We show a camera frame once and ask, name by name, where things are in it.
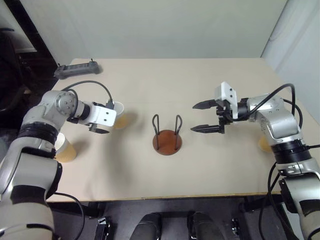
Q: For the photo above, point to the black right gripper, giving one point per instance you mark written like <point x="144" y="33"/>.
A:
<point x="224" y="112"/>

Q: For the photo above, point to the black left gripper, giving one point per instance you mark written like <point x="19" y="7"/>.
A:
<point x="93" y="128"/>

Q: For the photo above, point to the white paper cup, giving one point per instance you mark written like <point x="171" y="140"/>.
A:
<point x="123" y="121"/>

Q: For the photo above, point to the brown paper cup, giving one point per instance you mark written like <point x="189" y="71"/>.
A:
<point x="263" y="145"/>
<point x="66" y="152"/>

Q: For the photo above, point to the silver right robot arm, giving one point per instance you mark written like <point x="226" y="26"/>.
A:
<point x="282" y="125"/>

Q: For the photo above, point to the black power strip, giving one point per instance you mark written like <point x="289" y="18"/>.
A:
<point x="77" y="70"/>

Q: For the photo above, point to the dark rounded shape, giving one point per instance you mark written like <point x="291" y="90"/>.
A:
<point x="146" y="226"/>
<point x="205" y="226"/>

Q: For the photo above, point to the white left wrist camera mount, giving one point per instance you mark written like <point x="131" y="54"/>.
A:
<point x="105" y="116"/>

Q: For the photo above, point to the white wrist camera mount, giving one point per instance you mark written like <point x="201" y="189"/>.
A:
<point x="105" y="116"/>
<point x="228" y="96"/>

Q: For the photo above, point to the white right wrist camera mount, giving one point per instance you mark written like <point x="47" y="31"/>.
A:
<point x="228" y="96"/>

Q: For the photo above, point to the black table frame bar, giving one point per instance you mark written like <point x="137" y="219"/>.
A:
<point x="75" y="208"/>
<point x="260" y="201"/>

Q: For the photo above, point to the black metal base bracket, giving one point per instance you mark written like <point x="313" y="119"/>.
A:
<point x="103" y="228"/>
<point x="235" y="228"/>

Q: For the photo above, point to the black slanted partition post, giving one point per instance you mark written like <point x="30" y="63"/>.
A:
<point x="32" y="32"/>

